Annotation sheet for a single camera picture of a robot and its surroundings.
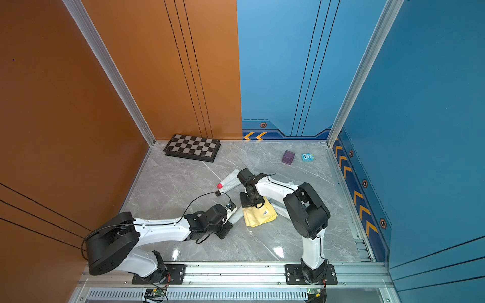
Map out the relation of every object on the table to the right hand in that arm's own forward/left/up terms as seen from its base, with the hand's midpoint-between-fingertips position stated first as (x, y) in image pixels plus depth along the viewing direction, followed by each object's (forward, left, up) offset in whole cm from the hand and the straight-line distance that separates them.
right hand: (246, 204), depth 93 cm
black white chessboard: (+35, +34, +5) cm, 49 cm away
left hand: (-9, +7, 0) cm, 12 cm away
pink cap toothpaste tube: (+12, +9, +2) cm, 15 cm away
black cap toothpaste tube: (+5, +15, +2) cm, 16 cm away
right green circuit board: (-35, -28, -4) cm, 45 cm away
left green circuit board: (-36, +35, -3) cm, 50 cm away
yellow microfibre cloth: (-8, -4, +2) cm, 9 cm away
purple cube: (+27, -23, +5) cm, 36 cm away
